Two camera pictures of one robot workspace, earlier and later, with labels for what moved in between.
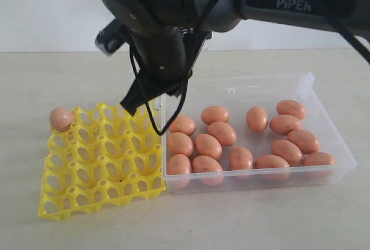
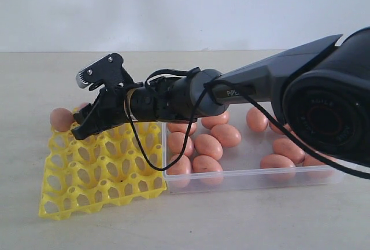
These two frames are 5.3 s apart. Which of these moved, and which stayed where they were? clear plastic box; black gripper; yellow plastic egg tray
Moved: black gripper
Stayed: clear plastic box; yellow plastic egg tray
